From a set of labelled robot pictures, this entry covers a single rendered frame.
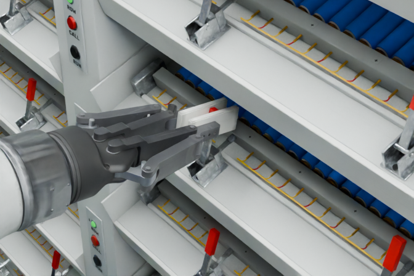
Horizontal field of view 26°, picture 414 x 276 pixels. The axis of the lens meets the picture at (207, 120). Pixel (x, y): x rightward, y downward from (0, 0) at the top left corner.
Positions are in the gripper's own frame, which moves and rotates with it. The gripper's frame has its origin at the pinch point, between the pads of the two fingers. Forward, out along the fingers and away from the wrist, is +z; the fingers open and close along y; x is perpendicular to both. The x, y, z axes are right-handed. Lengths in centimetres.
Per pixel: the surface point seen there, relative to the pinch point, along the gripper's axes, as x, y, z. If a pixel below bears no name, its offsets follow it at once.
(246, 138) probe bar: -2.8, 1.9, 5.0
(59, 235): -45, -37, 7
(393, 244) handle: 0.5, 26.4, 0.7
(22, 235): -62, -59, 14
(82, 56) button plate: -1.5, -21.3, -2.3
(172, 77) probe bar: -2.4, -13.0, 5.8
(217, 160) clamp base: -5.5, 0.9, 1.9
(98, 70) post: -1.9, -18.0, -2.0
